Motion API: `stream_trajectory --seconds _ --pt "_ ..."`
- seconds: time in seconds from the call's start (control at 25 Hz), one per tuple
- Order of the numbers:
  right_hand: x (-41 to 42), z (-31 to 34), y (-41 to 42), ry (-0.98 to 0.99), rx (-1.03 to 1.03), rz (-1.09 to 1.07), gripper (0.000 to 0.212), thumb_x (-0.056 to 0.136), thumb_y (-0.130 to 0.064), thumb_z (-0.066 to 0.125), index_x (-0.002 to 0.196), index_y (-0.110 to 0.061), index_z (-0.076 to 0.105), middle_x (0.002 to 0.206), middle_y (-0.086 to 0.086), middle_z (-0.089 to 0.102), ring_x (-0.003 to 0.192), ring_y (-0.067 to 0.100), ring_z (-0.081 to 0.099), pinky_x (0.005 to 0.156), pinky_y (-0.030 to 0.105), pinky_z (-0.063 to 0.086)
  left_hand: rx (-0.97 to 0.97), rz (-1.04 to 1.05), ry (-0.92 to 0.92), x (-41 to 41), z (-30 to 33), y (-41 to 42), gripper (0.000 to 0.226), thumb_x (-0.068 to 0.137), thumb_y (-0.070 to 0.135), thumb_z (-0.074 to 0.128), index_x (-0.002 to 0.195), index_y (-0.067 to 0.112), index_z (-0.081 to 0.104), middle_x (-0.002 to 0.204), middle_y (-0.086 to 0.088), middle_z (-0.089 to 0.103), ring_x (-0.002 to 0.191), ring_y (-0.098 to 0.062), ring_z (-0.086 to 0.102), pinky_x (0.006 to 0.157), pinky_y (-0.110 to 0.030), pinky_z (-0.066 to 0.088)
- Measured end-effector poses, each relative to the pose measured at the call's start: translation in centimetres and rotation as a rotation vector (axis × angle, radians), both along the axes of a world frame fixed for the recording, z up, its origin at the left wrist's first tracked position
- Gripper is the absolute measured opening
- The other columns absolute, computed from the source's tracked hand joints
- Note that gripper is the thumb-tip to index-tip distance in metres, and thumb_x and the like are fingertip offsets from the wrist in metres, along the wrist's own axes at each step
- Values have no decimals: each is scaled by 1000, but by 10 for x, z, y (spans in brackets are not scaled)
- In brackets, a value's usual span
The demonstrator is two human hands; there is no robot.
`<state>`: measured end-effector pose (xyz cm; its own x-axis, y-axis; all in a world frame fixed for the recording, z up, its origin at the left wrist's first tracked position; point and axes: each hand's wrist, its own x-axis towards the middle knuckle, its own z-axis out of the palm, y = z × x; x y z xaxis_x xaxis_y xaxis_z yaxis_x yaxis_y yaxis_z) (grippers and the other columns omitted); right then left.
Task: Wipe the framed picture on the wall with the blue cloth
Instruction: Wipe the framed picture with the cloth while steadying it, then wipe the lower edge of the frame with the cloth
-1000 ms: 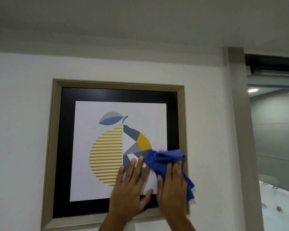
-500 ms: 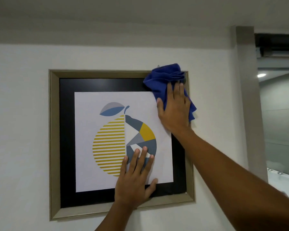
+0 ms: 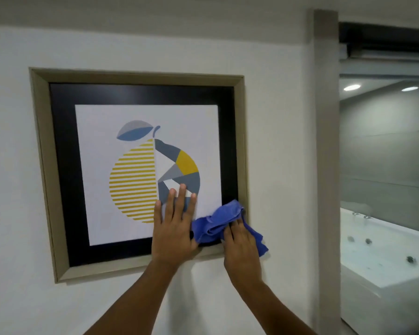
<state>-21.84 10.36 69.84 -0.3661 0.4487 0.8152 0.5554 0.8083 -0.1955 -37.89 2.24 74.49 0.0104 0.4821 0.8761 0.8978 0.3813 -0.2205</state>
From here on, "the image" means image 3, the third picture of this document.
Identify beige door frame post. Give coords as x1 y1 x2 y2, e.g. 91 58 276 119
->
312 9 341 335

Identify person's left hand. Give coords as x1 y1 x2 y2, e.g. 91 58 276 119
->
151 184 199 268

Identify blue microfiber cloth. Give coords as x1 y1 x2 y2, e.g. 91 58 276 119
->
191 200 269 257

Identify framed fruit art picture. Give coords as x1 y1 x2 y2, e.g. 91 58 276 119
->
29 67 249 284

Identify person's left forearm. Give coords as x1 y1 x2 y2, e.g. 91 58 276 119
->
84 259 179 335

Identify dark sliding door track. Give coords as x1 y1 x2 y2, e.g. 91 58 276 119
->
339 22 419 60

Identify person's right forearm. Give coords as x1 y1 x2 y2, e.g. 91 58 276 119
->
230 278 318 335

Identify person's right hand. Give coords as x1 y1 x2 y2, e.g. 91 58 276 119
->
223 218 263 288

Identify white bathtub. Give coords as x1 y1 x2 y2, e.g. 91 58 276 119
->
340 207 419 335

